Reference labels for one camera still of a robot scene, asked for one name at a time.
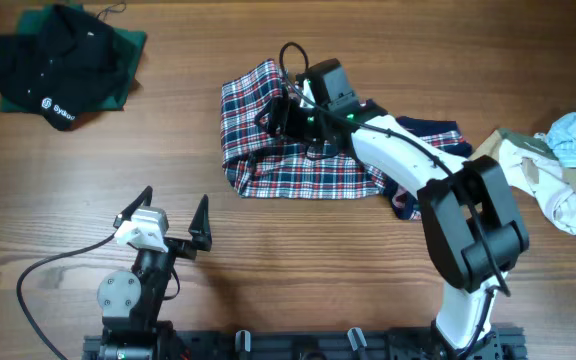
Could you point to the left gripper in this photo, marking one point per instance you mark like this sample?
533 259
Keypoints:
198 230

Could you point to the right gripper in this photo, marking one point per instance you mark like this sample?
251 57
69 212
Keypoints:
278 118

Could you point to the plaid navy red shirt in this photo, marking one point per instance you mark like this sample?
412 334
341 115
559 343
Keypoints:
258 165

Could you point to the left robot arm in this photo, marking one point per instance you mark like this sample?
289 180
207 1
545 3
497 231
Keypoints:
131 299

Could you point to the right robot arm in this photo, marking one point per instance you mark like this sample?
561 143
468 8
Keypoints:
473 229

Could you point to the black polo shirt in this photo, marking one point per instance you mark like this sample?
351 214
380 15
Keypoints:
68 66

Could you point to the green cloth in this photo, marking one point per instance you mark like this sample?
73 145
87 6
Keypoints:
127 45

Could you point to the cream and tan garment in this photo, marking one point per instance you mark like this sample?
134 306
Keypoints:
531 166

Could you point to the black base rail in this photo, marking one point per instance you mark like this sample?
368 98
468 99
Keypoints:
393 344

